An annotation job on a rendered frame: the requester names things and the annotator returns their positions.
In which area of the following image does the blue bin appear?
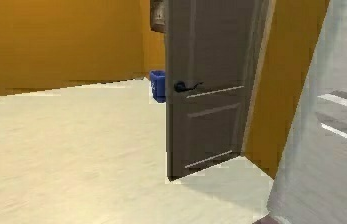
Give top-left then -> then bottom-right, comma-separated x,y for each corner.
149,69 -> 167,104

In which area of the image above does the grey panelled room door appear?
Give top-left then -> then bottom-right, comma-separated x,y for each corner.
164,0 -> 271,182

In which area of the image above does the black door lever handle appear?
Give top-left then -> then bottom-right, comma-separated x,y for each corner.
173,80 -> 204,94

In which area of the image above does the framed wall picture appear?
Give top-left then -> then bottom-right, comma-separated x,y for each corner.
149,0 -> 167,34

